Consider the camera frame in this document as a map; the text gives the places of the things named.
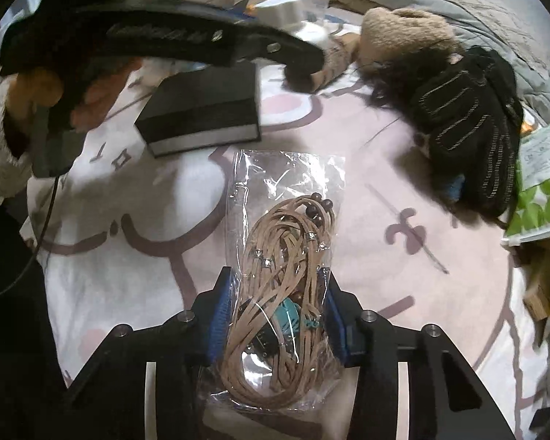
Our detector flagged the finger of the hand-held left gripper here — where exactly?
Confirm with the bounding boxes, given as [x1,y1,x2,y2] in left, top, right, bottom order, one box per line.
[229,9,327,81]

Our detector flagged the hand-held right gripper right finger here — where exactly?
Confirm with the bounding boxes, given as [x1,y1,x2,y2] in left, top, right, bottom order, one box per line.
[318,270,516,440]

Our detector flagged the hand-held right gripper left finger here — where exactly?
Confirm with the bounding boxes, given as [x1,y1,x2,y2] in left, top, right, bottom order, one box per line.
[64,266,239,440]

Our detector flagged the white tape roll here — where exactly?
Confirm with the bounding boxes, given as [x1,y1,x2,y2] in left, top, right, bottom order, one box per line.
[257,0,305,28]

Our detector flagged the clear bag of leather cords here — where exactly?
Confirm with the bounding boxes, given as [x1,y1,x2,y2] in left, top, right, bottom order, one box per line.
[202,149,347,415]

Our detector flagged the person's left hand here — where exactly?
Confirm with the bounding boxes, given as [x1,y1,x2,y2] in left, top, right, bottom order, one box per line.
[7,57,144,133]

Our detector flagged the flat black box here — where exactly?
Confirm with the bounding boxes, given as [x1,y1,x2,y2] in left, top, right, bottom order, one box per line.
[134,62,263,159]

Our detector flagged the beige plush slipper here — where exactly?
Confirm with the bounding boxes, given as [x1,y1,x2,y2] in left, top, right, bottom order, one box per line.
[357,7,463,74]

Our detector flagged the black knit gloves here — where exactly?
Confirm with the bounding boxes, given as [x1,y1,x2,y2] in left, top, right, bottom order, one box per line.
[394,46,525,218]

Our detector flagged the grey duvet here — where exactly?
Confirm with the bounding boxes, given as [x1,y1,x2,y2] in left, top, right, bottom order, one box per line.
[330,0,550,124]

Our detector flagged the small wooden box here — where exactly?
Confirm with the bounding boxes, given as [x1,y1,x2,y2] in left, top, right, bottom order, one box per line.
[522,247,550,322]

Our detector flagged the person's dark clothing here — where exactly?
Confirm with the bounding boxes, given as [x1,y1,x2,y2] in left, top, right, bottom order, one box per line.
[0,197,69,440]

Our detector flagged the green snack bag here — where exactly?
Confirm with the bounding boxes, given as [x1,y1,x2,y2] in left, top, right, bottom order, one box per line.
[502,117,550,246]

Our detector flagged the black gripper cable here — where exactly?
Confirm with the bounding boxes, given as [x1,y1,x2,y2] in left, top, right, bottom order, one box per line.
[0,174,60,302]

